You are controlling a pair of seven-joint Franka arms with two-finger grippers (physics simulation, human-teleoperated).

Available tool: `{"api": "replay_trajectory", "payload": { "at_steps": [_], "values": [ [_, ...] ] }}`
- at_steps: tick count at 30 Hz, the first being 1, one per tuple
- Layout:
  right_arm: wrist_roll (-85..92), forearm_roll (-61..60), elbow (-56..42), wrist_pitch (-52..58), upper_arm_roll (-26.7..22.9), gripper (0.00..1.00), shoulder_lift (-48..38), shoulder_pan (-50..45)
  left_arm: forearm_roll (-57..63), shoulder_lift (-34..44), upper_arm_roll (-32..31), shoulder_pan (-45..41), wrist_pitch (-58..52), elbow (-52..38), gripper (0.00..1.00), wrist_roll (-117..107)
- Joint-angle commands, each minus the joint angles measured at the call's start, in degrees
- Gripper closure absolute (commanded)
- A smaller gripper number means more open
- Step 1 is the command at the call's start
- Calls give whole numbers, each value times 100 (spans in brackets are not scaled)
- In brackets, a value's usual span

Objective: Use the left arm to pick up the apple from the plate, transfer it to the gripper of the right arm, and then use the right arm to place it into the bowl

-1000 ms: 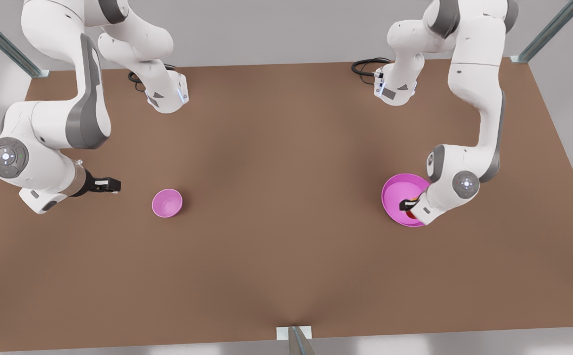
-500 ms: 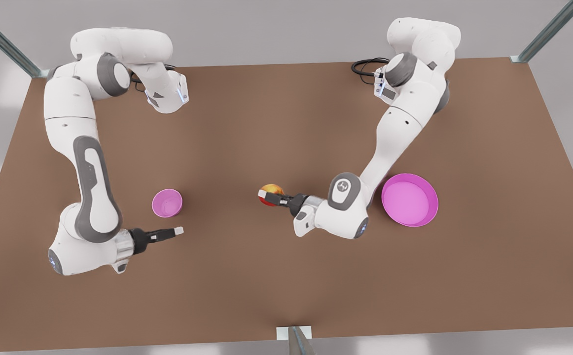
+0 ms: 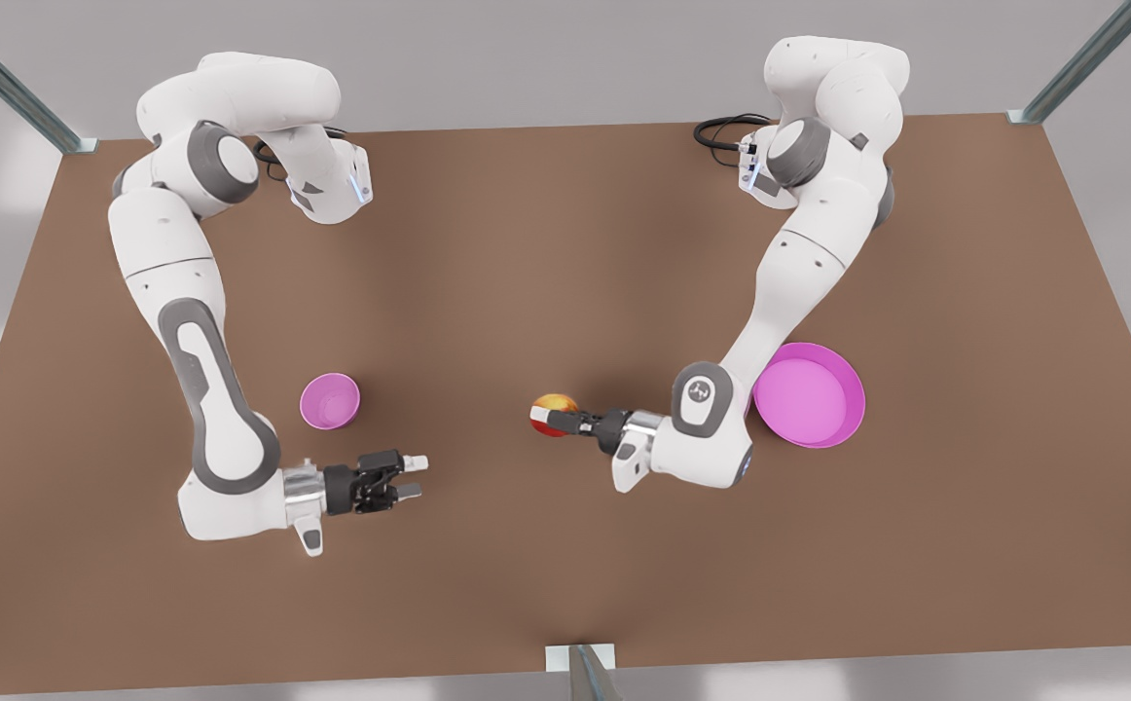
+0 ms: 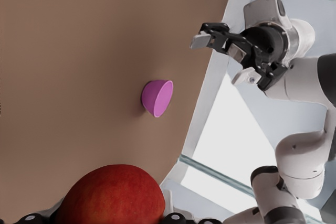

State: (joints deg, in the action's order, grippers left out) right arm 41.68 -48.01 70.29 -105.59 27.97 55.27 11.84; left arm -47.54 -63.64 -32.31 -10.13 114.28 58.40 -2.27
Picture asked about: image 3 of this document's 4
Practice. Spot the red yellow apple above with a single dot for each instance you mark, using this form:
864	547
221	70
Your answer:
550	415

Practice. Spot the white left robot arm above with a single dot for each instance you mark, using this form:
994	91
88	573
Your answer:
809	243

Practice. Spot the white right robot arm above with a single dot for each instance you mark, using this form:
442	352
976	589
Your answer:
166	253

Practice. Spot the pink bowl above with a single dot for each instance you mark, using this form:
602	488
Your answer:
330	401

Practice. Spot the pink plate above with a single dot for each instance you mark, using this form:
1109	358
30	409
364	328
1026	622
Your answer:
809	395

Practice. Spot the silver frame post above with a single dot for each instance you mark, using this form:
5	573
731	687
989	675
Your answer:
1081	63
583	674
11	90

